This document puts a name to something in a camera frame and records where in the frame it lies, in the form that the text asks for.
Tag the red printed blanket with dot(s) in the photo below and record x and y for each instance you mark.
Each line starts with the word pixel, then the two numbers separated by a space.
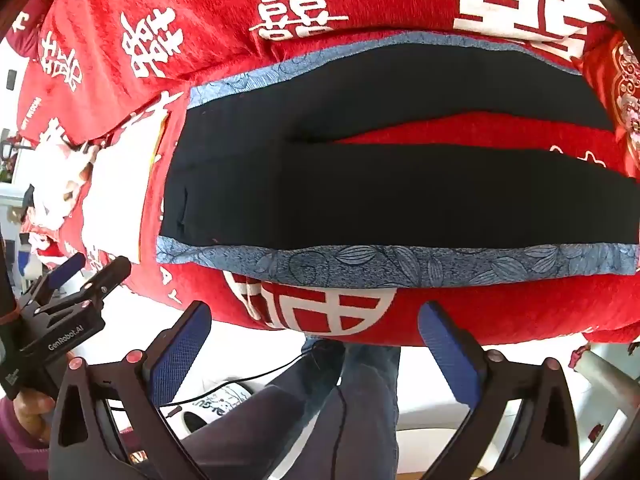
pixel 210 15

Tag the white printed slipper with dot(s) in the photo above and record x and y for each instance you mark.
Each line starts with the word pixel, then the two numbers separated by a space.
pixel 220 404

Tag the red embroidered pillow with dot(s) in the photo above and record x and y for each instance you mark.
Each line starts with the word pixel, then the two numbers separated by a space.
pixel 622 95

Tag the person's left hand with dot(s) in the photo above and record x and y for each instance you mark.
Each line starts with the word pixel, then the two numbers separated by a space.
pixel 31 406

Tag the black boxer shorts grey waistband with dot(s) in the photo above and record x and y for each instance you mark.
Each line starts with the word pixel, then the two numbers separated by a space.
pixel 360 200

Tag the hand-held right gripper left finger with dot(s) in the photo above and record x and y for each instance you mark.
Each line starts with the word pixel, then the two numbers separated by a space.
pixel 181 352

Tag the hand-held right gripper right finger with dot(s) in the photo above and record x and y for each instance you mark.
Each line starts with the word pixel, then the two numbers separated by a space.
pixel 447 352

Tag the grey metal chair leg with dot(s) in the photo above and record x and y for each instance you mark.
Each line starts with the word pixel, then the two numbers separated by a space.
pixel 607 379

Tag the person's legs in blue jeans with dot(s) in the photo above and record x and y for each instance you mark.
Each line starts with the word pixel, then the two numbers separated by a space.
pixel 320 415

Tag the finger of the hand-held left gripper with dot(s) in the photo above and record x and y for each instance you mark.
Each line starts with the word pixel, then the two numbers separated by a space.
pixel 65 269
pixel 106 280

